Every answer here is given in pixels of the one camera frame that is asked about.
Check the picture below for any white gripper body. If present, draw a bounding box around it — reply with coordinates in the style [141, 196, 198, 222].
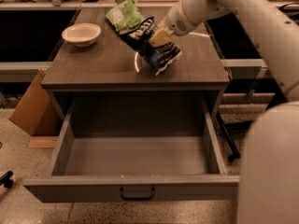
[158, 0, 200, 36]

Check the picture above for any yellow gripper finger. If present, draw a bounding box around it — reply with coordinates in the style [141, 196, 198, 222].
[149, 28, 172, 47]

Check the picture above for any blue chip bag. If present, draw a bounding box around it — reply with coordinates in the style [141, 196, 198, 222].
[121, 17, 181, 76]

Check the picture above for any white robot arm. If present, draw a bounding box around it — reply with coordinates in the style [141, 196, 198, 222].
[159, 0, 299, 224]

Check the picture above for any green chip bag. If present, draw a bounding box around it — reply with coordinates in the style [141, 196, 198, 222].
[106, 0, 144, 32]

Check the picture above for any grey drawer cabinet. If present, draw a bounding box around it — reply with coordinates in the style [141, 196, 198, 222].
[42, 7, 230, 110]

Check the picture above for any white bowl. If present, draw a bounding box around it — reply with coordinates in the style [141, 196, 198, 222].
[62, 23, 101, 48]

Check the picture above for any black table leg with caster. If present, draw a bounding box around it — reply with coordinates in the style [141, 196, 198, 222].
[216, 113, 241, 162]

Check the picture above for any brown cardboard box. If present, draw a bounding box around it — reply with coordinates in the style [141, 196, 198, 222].
[9, 70, 60, 136]

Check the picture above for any black caster leg left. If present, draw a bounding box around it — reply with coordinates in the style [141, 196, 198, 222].
[0, 171, 14, 189]

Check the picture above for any black drawer handle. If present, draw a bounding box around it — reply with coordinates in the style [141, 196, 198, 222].
[120, 187, 156, 202]

